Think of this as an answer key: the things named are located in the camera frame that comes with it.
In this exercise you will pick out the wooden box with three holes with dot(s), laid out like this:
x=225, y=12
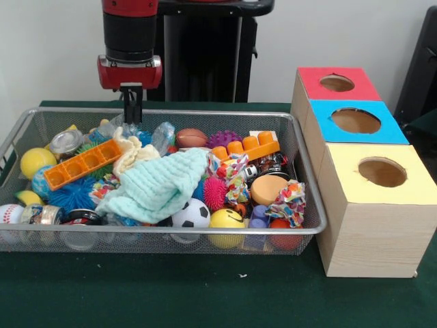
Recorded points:
x=375, y=239

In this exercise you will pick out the black chair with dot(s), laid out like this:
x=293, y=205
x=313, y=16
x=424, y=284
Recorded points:
x=423, y=68

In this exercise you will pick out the clear plastic bottle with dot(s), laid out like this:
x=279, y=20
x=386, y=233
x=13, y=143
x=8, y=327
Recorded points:
x=106, y=129

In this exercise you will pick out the plain yellow ball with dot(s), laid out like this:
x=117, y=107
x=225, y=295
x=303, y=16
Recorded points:
x=37, y=163

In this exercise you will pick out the brown toy football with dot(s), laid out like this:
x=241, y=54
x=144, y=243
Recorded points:
x=191, y=137

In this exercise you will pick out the purple spiky ball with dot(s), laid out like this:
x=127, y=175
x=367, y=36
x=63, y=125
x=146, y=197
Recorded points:
x=223, y=139

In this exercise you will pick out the mint green knitted cloth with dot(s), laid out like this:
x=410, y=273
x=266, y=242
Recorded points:
x=157, y=184

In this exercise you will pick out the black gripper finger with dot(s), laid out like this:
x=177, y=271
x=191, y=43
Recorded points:
x=128, y=107
x=138, y=107

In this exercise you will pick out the long orange hollow block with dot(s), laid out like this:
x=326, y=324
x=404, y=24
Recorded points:
x=85, y=163

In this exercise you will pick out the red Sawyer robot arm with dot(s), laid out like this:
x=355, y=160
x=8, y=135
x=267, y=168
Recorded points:
x=129, y=34

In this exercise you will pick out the black and white soccer ball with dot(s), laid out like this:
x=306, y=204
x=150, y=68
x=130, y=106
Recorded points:
x=191, y=212

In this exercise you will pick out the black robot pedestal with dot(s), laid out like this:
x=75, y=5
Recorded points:
x=205, y=61

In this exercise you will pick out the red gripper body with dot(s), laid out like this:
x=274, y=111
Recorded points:
x=129, y=75

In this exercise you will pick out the cream cloth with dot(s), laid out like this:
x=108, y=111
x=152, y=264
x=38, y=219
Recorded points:
x=131, y=153

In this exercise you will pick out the yellow smiley ball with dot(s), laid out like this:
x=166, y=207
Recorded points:
x=225, y=222

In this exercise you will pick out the orange studded toy brick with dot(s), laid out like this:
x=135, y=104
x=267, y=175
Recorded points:
x=252, y=150

